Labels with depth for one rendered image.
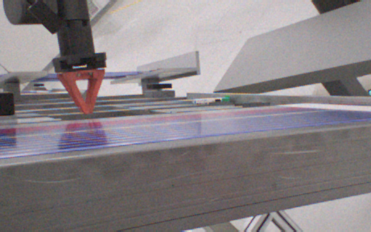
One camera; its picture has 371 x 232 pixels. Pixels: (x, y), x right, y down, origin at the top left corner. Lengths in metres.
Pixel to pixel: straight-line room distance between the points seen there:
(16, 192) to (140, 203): 0.08
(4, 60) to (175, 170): 8.16
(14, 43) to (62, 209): 8.21
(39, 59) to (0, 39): 0.68
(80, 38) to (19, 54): 7.72
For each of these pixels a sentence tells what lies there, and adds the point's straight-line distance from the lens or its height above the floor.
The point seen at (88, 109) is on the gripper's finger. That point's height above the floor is 0.94.
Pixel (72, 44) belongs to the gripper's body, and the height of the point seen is 1.03.
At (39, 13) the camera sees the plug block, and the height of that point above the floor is 1.10.
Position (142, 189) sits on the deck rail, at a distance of 0.30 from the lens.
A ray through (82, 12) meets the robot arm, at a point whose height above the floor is 1.06.
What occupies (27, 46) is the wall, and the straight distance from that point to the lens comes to 8.51.
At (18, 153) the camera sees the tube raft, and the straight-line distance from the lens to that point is 0.32.
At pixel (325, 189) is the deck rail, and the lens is 0.40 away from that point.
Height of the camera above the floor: 1.13
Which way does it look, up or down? 23 degrees down
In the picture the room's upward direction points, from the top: 44 degrees counter-clockwise
